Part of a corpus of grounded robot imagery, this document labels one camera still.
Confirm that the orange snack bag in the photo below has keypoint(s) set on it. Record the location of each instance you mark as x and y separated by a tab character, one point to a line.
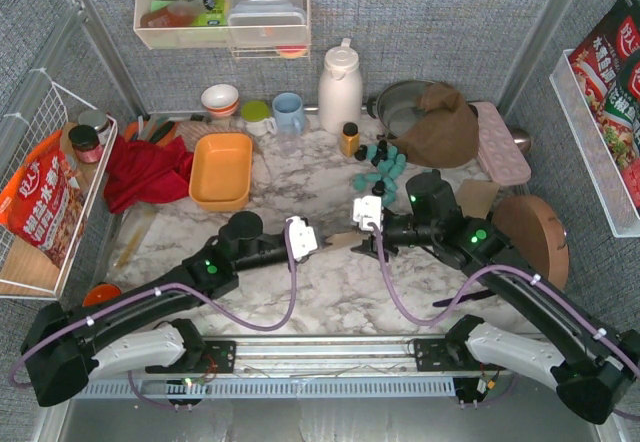
40	205

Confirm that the black coffee capsule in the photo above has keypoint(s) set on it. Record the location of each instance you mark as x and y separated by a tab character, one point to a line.
379	188

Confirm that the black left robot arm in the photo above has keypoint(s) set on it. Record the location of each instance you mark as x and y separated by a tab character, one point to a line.
200	279

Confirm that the white side wall rack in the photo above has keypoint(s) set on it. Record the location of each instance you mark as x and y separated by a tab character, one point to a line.
614	198

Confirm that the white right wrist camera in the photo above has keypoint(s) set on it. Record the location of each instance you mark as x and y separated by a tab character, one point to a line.
367	212

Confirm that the round wooden board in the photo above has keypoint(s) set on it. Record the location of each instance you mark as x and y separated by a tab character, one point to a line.
537	233

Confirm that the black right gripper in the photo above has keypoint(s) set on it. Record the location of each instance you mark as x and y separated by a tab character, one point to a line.
378	241

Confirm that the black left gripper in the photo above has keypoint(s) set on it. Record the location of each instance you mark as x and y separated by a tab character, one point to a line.
319	242

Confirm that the cream wall rack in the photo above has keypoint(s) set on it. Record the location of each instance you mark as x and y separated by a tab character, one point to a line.
202	24

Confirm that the clear plastic food containers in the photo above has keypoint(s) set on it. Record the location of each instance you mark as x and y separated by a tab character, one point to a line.
265	23

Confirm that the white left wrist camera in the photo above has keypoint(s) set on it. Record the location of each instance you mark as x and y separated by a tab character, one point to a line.
300	237

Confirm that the white thermos jug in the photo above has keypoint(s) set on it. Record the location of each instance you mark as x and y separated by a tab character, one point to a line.
340	93

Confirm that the red jam jar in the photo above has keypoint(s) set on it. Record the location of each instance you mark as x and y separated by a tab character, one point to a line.
86	144

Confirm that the pink ice cube tray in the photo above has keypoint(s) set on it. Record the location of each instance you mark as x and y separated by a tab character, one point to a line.
498	154

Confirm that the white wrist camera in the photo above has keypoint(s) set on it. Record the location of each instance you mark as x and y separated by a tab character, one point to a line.
367	212
300	237

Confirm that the white orange striped bowl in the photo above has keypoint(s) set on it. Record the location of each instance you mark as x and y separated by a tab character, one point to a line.
220	100

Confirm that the green capsule number 3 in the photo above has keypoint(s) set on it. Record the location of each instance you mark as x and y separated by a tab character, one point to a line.
389	195

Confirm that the blue mug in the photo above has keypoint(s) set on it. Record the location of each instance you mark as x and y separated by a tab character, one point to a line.
288	112

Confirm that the red noodle package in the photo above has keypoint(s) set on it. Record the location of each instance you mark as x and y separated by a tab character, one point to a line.
606	68

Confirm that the orange plastic storage basket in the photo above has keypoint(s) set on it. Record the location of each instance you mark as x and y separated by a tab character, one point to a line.
221	172

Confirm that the brown cloth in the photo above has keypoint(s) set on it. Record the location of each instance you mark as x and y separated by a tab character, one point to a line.
446	135

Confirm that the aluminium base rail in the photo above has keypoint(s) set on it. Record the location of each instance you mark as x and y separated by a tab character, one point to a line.
325	352

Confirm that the yellow bottle black cap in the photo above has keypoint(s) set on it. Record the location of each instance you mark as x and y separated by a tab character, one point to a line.
349	139

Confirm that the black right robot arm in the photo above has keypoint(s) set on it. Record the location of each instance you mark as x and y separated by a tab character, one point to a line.
589	366

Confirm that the brown cardboard sheet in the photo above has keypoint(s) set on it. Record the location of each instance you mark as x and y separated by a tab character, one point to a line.
345	240

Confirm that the orange round lid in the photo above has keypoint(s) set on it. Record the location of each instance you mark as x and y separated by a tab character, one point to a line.
101	293

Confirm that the steel pot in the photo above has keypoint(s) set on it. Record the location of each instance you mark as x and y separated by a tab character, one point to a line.
397	107

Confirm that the white wire wall basket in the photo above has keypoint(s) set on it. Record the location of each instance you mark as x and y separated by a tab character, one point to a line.
25	271

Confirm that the green capsule front left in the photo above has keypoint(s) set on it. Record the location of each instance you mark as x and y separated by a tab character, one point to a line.
360	183

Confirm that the red cloth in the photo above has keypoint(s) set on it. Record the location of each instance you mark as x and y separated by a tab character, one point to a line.
139	171

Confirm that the green lidded cup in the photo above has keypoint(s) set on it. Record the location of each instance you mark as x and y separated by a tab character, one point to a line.
257	118

